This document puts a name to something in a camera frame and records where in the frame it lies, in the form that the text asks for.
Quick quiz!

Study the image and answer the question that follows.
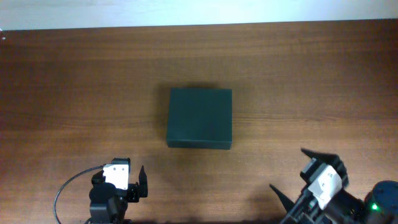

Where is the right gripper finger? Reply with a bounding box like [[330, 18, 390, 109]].
[[269, 184, 295, 213], [300, 148, 348, 187]]

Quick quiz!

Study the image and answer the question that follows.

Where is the dark green box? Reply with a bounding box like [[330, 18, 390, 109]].
[[166, 88, 233, 150]]

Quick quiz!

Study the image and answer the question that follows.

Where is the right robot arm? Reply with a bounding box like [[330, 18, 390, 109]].
[[270, 148, 397, 224]]

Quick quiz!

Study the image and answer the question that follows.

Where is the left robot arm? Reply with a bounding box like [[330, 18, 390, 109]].
[[89, 164, 148, 224]]

